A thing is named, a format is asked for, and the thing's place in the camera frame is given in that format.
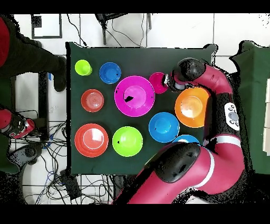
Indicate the large pink plastic bowl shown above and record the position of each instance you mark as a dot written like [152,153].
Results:
[137,107]

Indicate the light blue plastic bowl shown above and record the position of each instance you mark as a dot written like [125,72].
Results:
[164,127]
[185,138]

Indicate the small crimson red bowl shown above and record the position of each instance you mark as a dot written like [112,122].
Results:
[157,83]

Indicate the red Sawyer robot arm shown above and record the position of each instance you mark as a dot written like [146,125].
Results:
[211,164]

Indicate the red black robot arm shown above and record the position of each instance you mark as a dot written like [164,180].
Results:
[6,120]

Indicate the lime green plastic bowl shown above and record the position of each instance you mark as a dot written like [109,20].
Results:
[127,141]

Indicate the small red-orange plastic bowl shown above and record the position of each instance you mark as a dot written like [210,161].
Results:
[92,100]

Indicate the small dark blue bowl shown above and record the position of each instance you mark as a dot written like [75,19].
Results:
[110,73]

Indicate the wide red-orange plastic bowl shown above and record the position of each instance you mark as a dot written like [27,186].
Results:
[91,140]

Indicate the dark green tablecloth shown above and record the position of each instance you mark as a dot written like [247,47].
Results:
[130,59]
[6,160]
[253,105]

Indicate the large orange plastic bowl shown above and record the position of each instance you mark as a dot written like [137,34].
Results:
[191,107]

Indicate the lime green plastic cup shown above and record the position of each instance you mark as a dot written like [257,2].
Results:
[81,66]

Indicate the long black bar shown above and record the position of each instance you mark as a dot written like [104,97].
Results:
[43,105]

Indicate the black power brick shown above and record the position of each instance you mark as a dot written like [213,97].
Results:
[70,186]

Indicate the black round floor stand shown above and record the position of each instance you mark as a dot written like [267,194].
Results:
[27,152]

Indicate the person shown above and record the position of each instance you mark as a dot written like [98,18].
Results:
[27,57]

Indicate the white box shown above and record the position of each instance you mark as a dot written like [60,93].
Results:
[266,116]

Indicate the black camera tripod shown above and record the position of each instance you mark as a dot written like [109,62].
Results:
[104,36]

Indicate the black square floor frame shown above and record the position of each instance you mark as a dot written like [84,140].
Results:
[36,21]

